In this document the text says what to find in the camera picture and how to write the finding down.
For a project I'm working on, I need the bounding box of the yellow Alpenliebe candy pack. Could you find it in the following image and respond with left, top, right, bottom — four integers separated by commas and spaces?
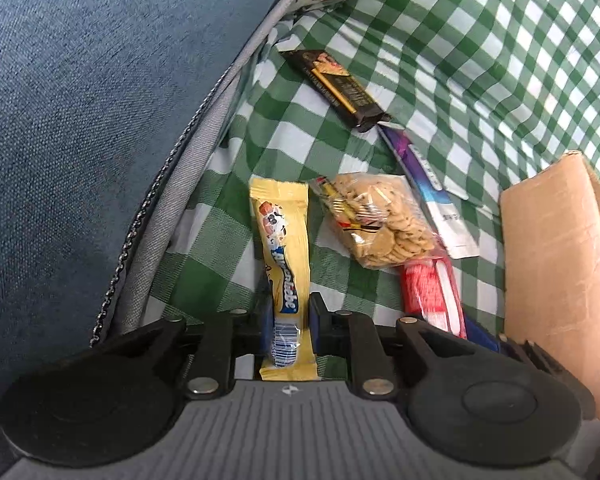
249, 178, 318, 382

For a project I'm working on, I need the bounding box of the clear bag of biscuits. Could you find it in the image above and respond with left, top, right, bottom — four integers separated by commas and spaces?
310, 172, 438, 269

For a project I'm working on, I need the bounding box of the red spicy strip packet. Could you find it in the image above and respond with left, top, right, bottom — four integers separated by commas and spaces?
400, 254, 467, 339

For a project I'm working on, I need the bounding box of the purple white snack packet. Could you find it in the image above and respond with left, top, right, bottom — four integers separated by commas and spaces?
378, 122, 479, 259

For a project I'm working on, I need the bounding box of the brown cardboard box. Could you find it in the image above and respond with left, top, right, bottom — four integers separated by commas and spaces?
500, 152, 600, 420

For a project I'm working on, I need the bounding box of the black chocolate wafer bar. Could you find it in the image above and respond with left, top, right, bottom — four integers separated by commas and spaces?
280, 50, 389, 132

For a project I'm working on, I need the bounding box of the green white checkered cloth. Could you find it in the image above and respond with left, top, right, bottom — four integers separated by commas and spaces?
145, 0, 600, 333

